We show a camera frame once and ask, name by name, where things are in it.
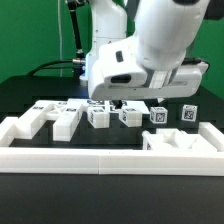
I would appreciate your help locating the white chair seat part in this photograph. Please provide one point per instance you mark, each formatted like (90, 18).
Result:
(173, 140)

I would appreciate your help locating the white marker base plate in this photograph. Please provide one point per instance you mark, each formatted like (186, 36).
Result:
(109, 105)

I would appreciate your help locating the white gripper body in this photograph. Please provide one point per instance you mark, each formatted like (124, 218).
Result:
(117, 76)

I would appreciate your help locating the white U-shaped fence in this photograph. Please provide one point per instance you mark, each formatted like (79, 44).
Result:
(202, 158)

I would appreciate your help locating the white chair back frame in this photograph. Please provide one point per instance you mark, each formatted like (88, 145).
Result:
(65, 116)

